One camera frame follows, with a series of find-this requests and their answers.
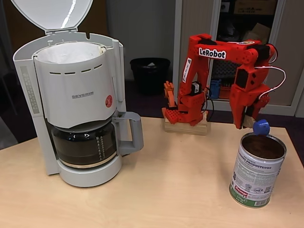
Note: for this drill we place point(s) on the orange plastic crate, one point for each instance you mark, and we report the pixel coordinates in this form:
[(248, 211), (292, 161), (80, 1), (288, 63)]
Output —
[(225, 92)]

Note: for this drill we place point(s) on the orange printed clamp part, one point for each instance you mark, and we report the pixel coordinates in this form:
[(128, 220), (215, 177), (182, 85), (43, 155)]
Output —
[(169, 95)]

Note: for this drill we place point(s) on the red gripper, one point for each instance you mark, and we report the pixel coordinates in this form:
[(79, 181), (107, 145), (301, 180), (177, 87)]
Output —
[(240, 96)]

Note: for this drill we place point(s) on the brown cardboard box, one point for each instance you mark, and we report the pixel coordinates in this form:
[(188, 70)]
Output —
[(254, 7)]

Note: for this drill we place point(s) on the grey socket box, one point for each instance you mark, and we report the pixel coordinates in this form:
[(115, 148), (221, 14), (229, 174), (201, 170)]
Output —
[(225, 6)]

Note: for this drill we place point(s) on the white drip coffee maker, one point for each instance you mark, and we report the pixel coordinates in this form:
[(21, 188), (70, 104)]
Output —
[(78, 78)]

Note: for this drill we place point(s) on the white paper coffee filter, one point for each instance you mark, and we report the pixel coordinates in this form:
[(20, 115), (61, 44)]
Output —
[(71, 53)]

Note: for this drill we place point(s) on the small blue storage bin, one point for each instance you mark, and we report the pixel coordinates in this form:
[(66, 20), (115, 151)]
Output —
[(215, 90)]

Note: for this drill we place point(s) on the black trash bin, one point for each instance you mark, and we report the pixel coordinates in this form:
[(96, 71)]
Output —
[(147, 78)]

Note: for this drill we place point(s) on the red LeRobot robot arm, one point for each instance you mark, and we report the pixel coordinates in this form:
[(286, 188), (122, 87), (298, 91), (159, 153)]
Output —
[(234, 48)]

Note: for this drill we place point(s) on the black bag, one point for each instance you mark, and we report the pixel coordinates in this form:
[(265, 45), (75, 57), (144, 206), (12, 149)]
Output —
[(228, 31)]

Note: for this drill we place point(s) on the white green coffee can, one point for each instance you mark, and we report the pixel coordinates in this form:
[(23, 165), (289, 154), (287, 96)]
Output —
[(253, 180)]

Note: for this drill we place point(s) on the cardboard box pink mark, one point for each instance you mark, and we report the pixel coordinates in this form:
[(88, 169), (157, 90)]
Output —
[(259, 29)]

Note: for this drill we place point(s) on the wooden base block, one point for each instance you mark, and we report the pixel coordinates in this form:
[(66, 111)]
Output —
[(185, 130)]

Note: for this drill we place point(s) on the dark brown ground coffee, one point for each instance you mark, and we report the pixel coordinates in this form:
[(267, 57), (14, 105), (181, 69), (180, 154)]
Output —
[(261, 148)]

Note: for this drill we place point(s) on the grey perforated basket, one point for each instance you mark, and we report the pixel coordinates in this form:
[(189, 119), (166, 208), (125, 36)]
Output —
[(223, 70)]

